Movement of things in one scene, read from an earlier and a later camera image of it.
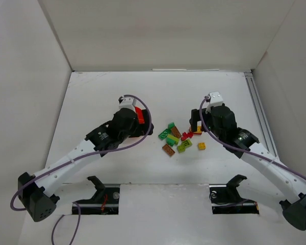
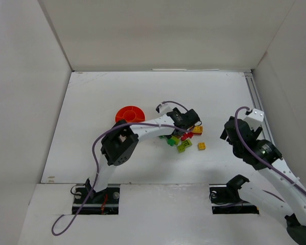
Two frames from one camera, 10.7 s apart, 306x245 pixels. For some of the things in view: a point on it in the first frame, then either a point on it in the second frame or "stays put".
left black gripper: (146, 124) to (192, 117)
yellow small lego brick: (201, 146) stays put
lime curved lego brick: (187, 143) stays put
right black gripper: (195, 118) to (232, 131)
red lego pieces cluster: (185, 135) stays put
